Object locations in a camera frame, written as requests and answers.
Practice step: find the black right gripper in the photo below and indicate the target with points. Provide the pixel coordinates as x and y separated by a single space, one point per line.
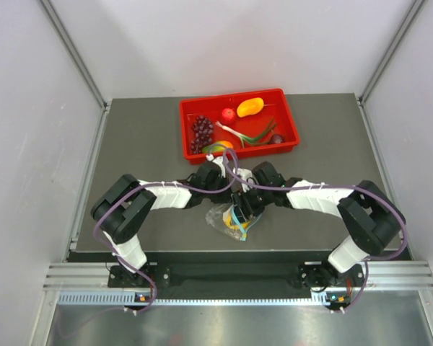
243 206

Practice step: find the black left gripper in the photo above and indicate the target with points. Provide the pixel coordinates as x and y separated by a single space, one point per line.
225 197

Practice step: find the yellow fake lemon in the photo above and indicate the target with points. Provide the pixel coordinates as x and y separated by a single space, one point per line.
228 220

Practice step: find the clear zip top bag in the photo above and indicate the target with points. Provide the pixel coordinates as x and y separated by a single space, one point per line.
214 219

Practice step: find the yellow fake corn cob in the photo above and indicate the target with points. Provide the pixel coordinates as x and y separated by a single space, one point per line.
250 107

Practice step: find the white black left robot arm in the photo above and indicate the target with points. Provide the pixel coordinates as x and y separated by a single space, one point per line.
122 210

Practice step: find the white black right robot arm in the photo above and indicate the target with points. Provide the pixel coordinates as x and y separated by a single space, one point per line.
371 220

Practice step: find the yellow green fake mango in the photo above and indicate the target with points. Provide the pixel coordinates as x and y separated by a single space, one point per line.
217 146

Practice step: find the dark red fake grapes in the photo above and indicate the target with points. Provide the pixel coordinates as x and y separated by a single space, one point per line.
203 134

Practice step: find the green fake scallion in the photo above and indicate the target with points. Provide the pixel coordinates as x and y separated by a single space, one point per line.
258 140

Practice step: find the red fake strawberry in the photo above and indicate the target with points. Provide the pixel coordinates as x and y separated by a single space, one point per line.
228 116

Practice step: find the red plastic tray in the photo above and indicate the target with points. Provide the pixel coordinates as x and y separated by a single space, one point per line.
276 108

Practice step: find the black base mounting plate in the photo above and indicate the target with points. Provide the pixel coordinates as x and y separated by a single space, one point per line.
223 275

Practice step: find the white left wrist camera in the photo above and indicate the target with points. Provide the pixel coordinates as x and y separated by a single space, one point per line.
220 161

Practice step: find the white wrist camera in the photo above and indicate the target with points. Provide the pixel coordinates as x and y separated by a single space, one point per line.
220 161
245 176

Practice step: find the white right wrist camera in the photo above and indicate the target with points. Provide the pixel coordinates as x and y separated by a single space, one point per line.
245 176

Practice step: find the right aluminium frame post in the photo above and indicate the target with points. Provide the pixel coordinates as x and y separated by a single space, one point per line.
396 41

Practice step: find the aluminium frame post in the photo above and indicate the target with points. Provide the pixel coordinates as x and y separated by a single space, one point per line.
74 54
396 41

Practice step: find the grey slotted cable duct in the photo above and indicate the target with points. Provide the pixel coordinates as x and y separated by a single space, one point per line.
130 298

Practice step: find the left aluminium frame post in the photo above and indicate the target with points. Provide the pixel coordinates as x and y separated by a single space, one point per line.
74 54

